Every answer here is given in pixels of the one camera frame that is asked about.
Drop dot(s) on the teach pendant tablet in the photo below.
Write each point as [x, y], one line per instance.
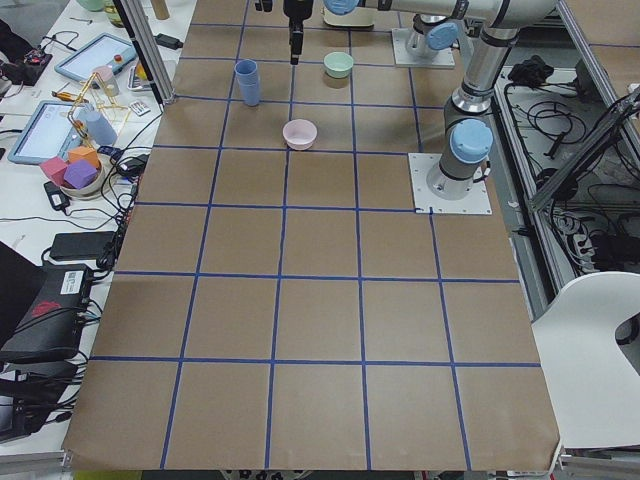
[48, 134]
[104, 50]

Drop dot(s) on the blue cup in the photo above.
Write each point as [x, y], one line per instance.
[247, 72]
[250, 90]

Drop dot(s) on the aluminium frame post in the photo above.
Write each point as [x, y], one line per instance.
[136, 24]

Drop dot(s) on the black power adapter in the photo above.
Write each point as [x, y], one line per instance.
[168, 41]

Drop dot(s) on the white chair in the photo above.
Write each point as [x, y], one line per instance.
[593, 387]

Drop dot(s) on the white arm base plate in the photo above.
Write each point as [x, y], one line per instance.
[435, 193]

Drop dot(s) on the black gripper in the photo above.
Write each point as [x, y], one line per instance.
[294, 14]

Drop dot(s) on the teach pendant tablet far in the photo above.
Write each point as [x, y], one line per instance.
[104, 50]

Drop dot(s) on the pink bowl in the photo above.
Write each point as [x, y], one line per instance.
[299, 134]

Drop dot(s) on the green bowl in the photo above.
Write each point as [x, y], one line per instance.
[338, 65]

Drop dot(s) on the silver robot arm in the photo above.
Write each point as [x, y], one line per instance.
[430, 37]
[502, 21]

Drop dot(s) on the bowl of foam blocks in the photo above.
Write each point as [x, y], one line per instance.
[80, 176]

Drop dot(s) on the teach pendant tablet near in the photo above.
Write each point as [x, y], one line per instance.
[48, 134]

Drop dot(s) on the pink cup on table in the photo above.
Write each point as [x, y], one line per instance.
[105, 79]

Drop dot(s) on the cardboard tube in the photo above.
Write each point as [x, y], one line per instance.
[160, 9]

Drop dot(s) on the gold wire rack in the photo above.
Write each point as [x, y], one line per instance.
[92, 97]

